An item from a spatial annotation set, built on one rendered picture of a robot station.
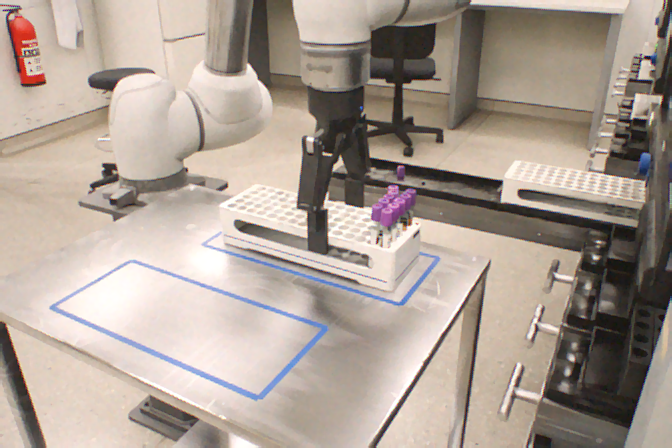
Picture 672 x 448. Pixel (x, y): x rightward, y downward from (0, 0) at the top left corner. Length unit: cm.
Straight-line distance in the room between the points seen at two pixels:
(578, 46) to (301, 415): 418
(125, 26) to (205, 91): 313
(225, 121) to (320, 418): 93
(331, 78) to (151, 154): 71
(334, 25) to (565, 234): 58
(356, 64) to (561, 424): 48
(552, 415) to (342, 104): 44
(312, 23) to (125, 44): 385
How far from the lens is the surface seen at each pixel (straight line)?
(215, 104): 138
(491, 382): 192
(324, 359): 68
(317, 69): 74
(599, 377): 71
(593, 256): 96
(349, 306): 76
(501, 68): 472
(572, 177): 112
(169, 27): 422
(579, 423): 69
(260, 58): 541
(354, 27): 72
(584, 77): 464
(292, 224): 83
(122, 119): 135
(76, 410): 195
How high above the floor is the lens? 126
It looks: 27 degrees down
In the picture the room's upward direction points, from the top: straight up
